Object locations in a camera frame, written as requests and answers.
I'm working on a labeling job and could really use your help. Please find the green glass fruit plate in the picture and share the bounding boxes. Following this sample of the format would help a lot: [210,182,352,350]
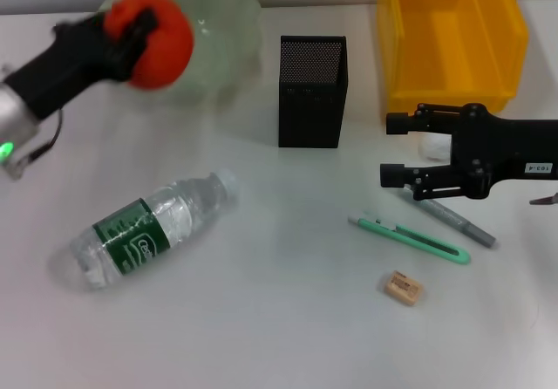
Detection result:
[71,0,263,113]

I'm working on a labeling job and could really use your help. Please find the right gripper cable with plug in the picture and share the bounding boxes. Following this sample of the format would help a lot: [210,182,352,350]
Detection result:
[528,191,558,208]

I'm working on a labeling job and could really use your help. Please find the white paper ball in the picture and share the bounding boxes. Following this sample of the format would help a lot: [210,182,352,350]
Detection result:
[417,132,452,161]

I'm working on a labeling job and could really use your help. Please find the orange fruit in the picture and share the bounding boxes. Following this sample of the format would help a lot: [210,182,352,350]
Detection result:
[103,0,195,92]

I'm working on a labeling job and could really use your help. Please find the small wooden block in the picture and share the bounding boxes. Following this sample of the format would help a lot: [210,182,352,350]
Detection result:
[383,270,425,309]

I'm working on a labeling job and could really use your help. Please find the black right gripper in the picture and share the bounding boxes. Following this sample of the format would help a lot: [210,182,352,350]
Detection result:
[378,103,558,201]

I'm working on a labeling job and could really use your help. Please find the green utility knife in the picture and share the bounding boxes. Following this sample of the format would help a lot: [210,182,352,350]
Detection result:
[347,210,473,266]

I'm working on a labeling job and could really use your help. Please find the clear water bottle green label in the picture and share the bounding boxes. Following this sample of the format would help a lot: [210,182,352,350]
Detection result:
[68,168,241,292]

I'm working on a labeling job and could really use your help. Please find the grey glitter pen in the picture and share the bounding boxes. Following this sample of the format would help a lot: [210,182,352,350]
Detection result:
[403,187,498,249]

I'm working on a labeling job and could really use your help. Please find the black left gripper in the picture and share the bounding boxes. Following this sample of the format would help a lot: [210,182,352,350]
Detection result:
[3,7,160,119]

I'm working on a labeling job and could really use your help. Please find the black mesh pen holder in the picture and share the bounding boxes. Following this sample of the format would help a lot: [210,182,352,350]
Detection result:
[277,35,349,149]

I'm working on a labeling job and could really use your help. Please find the yellow plastic bin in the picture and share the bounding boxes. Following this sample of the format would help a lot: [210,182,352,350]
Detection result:
[377,0,531,122]

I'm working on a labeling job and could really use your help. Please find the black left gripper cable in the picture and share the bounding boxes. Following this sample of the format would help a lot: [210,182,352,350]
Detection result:
[25,109,65,163]

